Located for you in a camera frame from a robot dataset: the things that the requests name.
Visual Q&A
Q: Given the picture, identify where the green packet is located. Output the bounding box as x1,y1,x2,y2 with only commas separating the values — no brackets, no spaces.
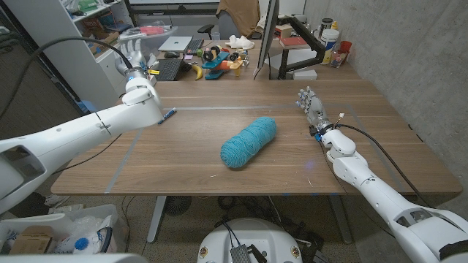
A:
78,0,99,12

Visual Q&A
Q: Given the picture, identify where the white robot torso base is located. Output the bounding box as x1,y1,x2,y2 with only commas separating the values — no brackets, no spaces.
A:
197,218,303,263

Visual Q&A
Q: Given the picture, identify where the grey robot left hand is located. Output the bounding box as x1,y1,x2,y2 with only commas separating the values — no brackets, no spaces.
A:
114,38,160,81

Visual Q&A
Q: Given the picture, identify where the computer monitor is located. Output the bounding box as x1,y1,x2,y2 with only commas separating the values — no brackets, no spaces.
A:
255,0,281,70

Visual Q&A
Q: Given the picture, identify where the brown cardboard box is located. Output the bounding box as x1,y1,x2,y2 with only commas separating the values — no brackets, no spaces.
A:
9,225,54,255

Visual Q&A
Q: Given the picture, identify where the small white flat box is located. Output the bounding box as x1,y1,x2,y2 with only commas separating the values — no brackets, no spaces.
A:
292,69,318,81

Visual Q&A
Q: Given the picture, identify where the brown jacket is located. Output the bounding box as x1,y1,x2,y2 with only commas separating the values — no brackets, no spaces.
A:
216,0,261,39

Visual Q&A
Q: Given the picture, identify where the large black keyboard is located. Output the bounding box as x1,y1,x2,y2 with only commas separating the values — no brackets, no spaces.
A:
155,58,184,82

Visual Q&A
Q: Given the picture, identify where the white sneaker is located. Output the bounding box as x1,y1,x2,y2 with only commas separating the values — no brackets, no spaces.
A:
48,204,87,216
43,194,70,208

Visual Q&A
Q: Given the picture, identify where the small black keyboard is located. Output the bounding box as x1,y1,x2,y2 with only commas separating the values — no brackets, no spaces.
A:
184,37,205,56

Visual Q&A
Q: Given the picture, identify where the clear glass jar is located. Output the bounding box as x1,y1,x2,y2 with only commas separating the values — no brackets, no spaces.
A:
330,50,348,69

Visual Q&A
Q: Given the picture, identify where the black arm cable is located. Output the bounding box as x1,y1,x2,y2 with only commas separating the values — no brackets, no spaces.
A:
334,123,434,209
0,35,133,120

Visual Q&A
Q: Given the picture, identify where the black lidded steel bottle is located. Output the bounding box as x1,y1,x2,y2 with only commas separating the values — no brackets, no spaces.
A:
319,18,333,39

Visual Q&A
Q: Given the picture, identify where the pink packet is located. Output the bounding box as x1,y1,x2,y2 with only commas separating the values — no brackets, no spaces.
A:
140,26,165,36

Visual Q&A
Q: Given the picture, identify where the round black fan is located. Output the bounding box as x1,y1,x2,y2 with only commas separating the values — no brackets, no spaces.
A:
164,195,192,217

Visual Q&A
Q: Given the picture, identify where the cardboard box with print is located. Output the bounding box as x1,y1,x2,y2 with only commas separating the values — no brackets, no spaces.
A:
89,31,121,56

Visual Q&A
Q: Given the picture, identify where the blue marker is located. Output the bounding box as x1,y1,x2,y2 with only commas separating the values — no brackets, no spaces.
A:
157,107,178,126

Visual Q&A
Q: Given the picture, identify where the silver laptop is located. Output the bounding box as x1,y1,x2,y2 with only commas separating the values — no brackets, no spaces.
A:
158,35,194,53

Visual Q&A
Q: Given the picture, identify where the blue orange toy airplane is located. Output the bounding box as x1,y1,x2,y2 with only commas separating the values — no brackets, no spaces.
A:
201,50,244,80

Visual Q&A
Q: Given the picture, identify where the white tub blue label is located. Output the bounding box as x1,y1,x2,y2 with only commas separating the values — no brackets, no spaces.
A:
320,28,340,66

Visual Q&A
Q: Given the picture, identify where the clear plastic storage bin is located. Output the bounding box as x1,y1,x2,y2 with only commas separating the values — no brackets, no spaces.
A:
117,25,179,69

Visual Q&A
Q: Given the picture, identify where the grey metal table leg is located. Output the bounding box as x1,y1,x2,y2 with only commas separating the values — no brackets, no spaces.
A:
328,194,354,245
146,195,167,244

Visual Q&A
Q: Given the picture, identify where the grey office chair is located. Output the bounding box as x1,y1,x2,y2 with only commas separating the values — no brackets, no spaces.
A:
197,10,242,40

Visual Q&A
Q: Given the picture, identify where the white shelf cabinet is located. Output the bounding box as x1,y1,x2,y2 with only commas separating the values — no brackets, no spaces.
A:
3,0,138,116

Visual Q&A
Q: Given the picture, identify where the red book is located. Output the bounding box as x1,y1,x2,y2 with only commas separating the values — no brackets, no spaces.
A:
279,36,310,50

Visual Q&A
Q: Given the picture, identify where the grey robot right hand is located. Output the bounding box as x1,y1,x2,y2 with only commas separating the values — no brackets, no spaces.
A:
295,86,334,137

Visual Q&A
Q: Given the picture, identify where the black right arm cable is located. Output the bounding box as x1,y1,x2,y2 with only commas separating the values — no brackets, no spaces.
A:
334,123,434,209

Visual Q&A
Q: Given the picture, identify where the teal yarn skein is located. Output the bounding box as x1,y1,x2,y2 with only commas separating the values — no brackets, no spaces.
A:
219,116,278,169

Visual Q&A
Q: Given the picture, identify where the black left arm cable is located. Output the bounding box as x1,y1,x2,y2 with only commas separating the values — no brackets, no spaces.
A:
0,35,133,120

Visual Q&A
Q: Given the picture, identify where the white crumpled cloth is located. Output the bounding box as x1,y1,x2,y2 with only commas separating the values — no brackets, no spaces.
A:
224,34,255,50

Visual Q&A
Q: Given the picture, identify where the red cup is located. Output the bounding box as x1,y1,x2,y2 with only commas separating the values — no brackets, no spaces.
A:
339,40,353,61

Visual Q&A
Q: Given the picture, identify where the small red white carton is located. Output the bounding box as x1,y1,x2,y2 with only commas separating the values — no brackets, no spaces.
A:
273,24,293,39

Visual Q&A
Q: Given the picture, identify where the grey finned module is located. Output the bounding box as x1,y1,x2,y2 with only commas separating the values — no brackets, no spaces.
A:
230,245,253,263

